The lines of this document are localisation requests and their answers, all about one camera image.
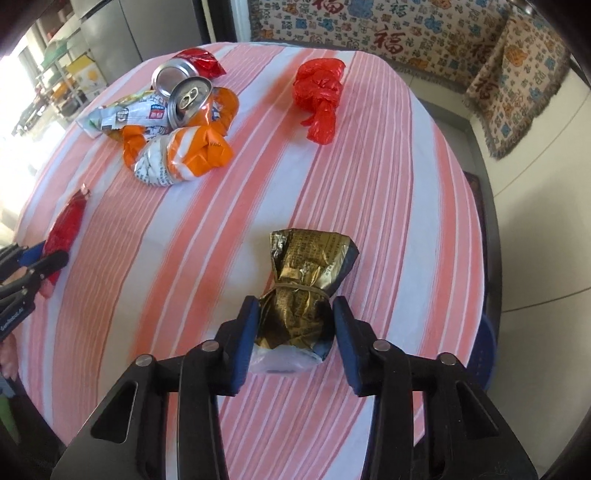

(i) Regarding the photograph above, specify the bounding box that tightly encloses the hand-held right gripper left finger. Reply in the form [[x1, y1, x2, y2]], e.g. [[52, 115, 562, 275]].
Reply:
[[51, 295, 260, 480]]

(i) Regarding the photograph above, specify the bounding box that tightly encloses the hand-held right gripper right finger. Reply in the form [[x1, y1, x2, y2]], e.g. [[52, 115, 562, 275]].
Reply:
[[332, 295, 539, 480]]

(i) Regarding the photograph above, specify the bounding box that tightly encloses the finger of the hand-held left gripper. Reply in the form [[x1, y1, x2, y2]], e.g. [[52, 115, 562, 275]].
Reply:
[[0, 244, 47, 278], [14, 250, 70, 289]]

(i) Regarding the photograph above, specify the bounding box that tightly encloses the red candy wrapper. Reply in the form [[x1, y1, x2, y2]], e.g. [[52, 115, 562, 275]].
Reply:
[[39, 184, 92, 298]]

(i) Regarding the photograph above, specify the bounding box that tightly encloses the gold black foil bag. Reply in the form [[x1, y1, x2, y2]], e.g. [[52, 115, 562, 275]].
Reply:
[[252, 227, 360, 374]]

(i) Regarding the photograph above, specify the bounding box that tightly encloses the white green wrapper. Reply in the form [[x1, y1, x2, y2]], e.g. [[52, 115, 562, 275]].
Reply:
[[78, 90, 171, 139]]

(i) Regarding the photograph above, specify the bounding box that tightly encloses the orange white snack bag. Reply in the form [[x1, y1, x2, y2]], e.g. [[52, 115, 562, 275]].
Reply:
[[122, 124, 234, 188], [198, 87, 240, 137]]

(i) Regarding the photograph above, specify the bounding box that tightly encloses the aluminium can with pull tab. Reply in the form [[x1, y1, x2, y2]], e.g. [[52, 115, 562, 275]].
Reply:
[[166, 77, 214, 129]]

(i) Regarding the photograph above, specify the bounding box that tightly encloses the red crushed can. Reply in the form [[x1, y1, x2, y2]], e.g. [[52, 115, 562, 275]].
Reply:
[[151, 59, 200, 97]]

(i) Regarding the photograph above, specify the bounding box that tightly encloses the red foil snack bag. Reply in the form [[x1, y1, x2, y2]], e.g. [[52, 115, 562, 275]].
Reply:
[[175, 47, 228, 79]]

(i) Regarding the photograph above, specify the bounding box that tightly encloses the red plastic bag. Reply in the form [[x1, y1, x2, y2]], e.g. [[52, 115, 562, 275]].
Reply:
[[293, 58, 347, 146]]

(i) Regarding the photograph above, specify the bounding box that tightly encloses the pink striped tablecloth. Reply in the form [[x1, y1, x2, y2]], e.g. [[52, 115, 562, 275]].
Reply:
[[14, 41, 485, 480]]

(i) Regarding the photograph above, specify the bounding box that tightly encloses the white shelf rack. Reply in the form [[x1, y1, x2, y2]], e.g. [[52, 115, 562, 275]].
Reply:
[[28, 41, 88, 130]]

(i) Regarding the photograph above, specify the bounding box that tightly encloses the yellow white cardboard box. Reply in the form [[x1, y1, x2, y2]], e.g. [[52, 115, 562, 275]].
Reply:
[[67, 53, 109, 97]]

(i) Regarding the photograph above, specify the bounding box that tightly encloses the grey refrigerator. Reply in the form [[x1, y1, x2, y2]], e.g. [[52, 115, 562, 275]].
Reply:
[[69, 0, 204, 63]]

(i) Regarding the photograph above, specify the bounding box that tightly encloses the small printed cloth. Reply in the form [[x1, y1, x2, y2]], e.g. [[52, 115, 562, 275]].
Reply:
[[464, 14, 573, 160]]

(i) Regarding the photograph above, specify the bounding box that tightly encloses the large printed cloth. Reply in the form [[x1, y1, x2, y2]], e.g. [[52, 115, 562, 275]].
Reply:
[[249, 0, 513, 90]]

